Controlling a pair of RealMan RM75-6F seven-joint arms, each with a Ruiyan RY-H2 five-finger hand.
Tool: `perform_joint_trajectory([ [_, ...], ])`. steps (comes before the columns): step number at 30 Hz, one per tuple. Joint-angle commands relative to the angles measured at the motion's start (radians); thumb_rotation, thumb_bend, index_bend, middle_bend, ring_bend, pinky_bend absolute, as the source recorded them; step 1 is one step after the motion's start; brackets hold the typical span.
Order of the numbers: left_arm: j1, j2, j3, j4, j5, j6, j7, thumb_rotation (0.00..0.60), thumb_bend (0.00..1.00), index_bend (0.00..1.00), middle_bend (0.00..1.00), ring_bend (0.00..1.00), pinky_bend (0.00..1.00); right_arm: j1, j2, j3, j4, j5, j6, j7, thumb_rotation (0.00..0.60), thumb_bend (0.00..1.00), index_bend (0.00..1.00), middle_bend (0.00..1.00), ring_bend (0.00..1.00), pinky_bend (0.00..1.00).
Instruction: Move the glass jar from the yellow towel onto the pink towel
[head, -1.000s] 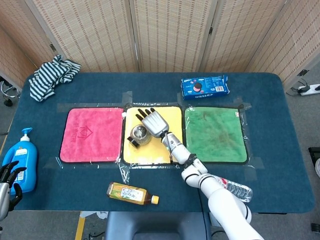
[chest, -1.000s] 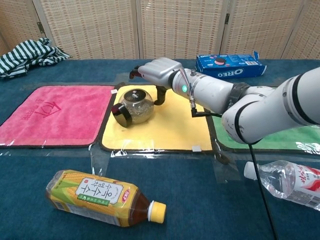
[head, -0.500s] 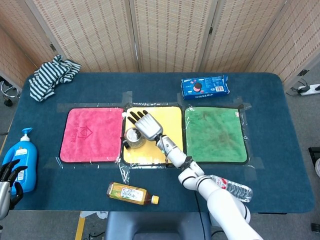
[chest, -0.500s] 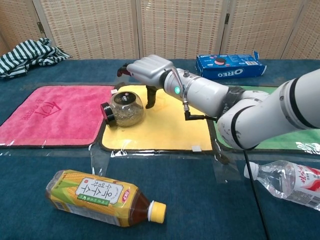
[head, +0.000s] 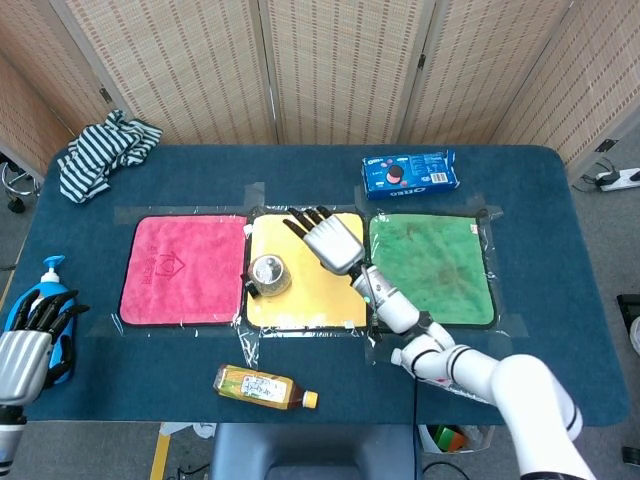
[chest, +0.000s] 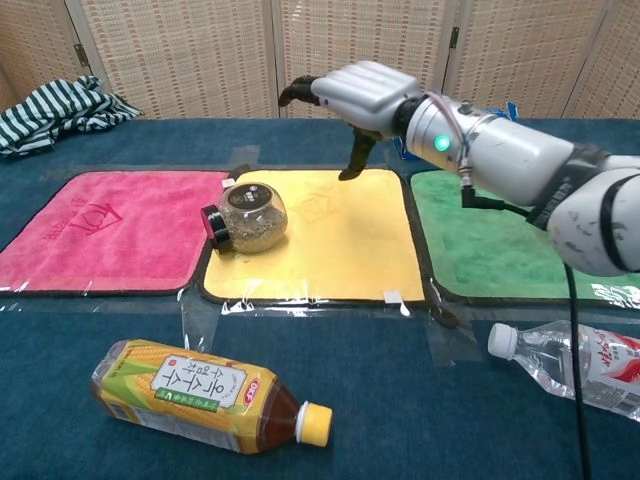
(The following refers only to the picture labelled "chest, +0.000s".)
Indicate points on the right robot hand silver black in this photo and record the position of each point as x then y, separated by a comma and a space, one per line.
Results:
365, 92

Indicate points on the clear plastic jar black lid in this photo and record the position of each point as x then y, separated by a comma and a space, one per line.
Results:
255, 220

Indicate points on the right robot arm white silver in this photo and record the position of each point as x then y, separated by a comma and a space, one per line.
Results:
520, 155

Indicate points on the yellow cloth mat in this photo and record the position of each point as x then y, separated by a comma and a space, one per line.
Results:
340, 250

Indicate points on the green cloth mat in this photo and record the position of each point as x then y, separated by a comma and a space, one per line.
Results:
490, 250

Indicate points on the pink cloth mat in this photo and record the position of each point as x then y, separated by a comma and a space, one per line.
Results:
110, 240

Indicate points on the bamboo folding screen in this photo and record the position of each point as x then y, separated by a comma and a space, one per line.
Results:
200, 55

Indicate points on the striped green white cloth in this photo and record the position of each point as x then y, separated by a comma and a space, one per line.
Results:
55, 112

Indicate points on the clear water bottle red label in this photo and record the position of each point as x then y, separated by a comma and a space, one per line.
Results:
550, 355

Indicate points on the corn tea bottle yellow cap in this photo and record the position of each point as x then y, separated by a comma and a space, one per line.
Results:
190, 390

